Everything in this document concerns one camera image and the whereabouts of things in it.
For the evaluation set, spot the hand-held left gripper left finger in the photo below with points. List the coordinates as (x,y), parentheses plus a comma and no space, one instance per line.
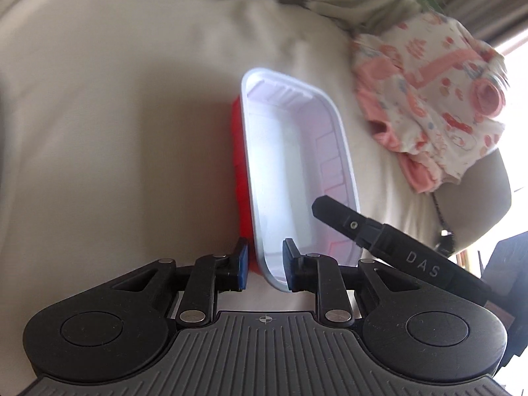
(243,268)

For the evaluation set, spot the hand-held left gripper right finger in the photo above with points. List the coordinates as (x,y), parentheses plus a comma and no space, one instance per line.
(288,268)

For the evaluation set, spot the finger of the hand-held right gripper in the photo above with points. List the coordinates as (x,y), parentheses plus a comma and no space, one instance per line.
(338,217)

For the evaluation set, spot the pink printed cloth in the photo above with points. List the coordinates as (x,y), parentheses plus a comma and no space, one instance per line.
(429,103)

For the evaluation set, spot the red and white rectangular tray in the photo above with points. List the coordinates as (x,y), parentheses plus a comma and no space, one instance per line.
(288,165)

